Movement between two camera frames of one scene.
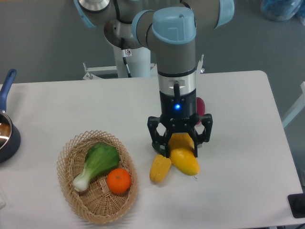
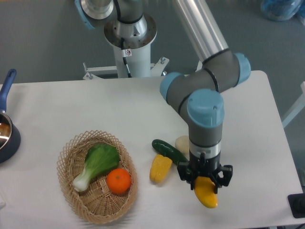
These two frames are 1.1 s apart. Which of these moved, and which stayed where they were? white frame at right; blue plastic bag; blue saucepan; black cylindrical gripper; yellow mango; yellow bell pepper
Moved: black cylindrical gripper; yellow mango
Stayed: white frame at right; blue plastic bag; yellow bell pepper; blue saucepan
